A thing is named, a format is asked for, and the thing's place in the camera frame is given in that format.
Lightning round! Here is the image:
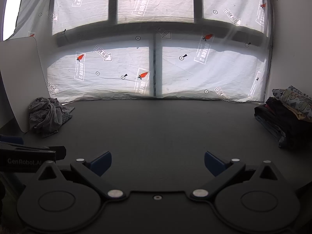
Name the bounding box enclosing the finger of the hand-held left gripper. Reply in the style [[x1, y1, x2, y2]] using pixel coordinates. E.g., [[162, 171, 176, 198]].
[[15, 145, 67, 162], [0, 135, 24, 145]]

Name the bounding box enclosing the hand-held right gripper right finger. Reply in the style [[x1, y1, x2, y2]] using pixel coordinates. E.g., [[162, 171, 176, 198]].
[[190, 151, 284, 199]]

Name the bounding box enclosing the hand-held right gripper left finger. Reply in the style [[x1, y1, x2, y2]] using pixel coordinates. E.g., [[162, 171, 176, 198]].
[[36, 151, 128, 199]]

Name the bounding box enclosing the grey zip hoodie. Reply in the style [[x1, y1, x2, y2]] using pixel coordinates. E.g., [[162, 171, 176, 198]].
[[28, 97, 75, 134]]

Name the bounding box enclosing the blue checked shirt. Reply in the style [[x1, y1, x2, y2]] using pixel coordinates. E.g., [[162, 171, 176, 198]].
[[41, 106, 74, 138]]

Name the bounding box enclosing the white board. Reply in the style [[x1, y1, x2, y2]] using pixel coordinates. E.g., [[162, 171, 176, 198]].
[[0, 36, 51, 133]]

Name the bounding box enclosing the folded black garment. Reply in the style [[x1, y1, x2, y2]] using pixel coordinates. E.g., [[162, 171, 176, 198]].
[[254, 97, 312, 149]]

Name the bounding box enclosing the folded yellow cloth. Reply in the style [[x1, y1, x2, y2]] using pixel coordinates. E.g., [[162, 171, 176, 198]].
[[286, 104, 308, 121]]

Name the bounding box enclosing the folded patterned cloth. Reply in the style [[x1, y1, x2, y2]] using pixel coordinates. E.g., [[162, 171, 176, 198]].
[[272, 85, 312, 122]]

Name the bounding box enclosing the white printed window curtain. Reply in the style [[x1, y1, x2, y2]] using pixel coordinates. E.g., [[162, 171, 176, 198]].
[[4, 0, 274, 103]]

